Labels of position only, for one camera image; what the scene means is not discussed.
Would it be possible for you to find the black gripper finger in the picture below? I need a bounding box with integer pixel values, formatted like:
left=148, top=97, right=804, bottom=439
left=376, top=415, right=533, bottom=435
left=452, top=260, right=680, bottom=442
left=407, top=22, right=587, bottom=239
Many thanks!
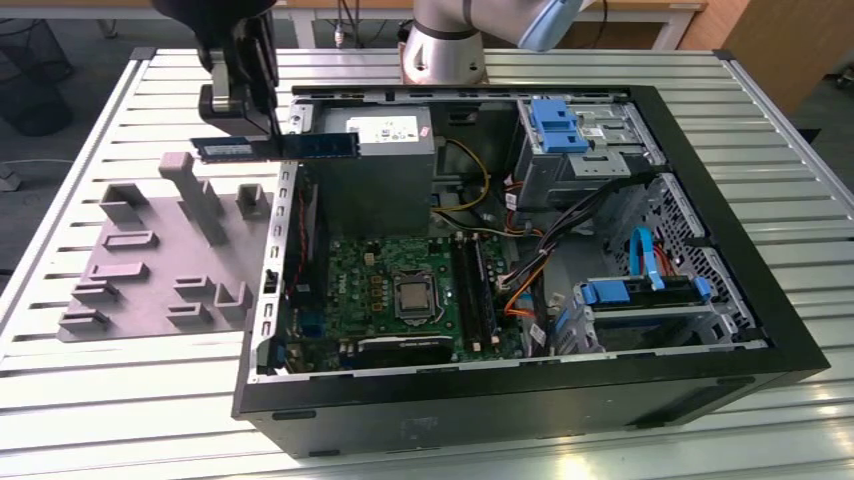
left=249, top=17, right=289, bottom=162
left=197, top=47, right=252, bottom=134

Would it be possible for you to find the black RAM slot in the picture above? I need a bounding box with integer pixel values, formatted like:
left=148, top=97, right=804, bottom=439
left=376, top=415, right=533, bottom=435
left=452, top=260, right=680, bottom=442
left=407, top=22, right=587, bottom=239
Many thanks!
left=451, top=232, right=481, bottom=351

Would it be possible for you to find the grey power supply unit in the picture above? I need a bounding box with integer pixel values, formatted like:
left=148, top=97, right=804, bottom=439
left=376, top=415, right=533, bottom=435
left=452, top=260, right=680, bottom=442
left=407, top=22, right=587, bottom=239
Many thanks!
left=297, top=102, right=439, bottom=236

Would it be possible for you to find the grey parts rack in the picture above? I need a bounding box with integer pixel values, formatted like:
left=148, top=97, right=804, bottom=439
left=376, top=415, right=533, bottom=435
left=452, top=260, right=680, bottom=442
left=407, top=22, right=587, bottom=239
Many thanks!
left=56, top=151, right=276, bottom=345

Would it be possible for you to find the green motherboard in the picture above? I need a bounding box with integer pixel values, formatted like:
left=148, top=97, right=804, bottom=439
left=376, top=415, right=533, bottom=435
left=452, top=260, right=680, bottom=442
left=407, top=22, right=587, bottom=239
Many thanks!
left=285, top=230, right=535, bottom=374

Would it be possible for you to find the silver CPU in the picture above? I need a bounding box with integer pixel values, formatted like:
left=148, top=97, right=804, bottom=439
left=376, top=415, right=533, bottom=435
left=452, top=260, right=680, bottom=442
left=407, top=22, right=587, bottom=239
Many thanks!
left=397, top=283, right=432, bottom=311

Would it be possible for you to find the blue drive bay latch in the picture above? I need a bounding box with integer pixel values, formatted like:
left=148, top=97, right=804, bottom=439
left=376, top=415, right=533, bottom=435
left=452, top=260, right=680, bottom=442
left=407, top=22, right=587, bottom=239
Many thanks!
left=531, top=98, right=590, bottom=155

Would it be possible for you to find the CPU socket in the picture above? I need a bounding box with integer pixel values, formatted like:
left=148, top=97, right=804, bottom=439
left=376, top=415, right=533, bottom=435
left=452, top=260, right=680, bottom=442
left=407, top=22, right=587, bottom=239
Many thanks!
left=388, top=268, right=447, bottom=329

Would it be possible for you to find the black graphics card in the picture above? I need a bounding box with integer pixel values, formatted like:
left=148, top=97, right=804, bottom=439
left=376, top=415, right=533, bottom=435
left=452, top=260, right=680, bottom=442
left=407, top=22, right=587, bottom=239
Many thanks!
left=351, top=334, right=456, bottom=370

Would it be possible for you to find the metal drive cage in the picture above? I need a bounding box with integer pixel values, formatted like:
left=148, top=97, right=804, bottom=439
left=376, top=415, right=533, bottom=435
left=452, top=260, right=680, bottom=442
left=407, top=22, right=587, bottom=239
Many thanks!
left=512, top=97, right=668, bottom=211

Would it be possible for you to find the hard disk in blue carrier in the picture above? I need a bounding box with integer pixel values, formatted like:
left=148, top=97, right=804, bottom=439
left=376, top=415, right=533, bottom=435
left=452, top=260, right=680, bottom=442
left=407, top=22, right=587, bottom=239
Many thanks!
left=577, top=277, right=710, bottom=307

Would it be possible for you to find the black PC case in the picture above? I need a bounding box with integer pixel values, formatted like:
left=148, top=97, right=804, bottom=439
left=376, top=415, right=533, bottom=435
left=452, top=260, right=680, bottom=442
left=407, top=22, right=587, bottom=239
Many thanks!
left=229, top=83, right=832, bottom=459

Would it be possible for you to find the metal disk bay cage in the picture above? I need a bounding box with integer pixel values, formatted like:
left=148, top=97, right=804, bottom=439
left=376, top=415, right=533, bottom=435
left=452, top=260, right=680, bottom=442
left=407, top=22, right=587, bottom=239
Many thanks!
left=571, top=279, right=739, bottom=354

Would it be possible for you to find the wooden cabinet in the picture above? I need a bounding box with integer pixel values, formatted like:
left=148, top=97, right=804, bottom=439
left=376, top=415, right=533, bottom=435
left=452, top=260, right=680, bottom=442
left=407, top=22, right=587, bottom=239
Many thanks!
left=678, top=0, right=854, bottom=119

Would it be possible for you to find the hanging grey-tipped cable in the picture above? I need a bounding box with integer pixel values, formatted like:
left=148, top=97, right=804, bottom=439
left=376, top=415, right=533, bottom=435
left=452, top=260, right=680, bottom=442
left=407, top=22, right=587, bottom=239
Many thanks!
left=332, top=0, right=359, bottom=47

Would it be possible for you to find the red wire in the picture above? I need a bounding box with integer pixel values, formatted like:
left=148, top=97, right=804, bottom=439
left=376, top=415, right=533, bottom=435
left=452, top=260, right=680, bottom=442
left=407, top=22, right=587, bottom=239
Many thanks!
left=296, top=189, right=315, bottom=266

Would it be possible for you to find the black wire mesh bin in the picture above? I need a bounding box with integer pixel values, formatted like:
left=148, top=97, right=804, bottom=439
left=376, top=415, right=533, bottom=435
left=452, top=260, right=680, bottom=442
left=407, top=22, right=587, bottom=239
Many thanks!
left=0, top=19, right=74, bottom=137

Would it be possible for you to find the yellow wire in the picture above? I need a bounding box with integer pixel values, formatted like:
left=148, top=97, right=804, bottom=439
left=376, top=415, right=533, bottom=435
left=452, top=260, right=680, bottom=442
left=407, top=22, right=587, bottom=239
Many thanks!
left=429, top=138, right=492, bottom=214

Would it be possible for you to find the orange wire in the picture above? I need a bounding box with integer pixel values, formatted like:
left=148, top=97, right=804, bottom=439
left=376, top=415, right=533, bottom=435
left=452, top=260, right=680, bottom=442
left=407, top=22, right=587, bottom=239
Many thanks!
left=503, top=279, right=535, bottom=317

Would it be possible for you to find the wooden desk white frame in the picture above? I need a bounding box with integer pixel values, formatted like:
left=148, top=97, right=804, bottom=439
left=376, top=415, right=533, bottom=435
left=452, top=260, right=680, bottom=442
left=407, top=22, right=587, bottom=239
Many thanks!
left=0, top=0, right=710, bottom=51

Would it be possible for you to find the blue data wire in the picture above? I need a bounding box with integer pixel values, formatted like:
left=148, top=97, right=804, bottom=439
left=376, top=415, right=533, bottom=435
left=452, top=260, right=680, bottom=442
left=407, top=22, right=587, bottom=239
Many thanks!
left=628, top=227, right=668, bottom=291

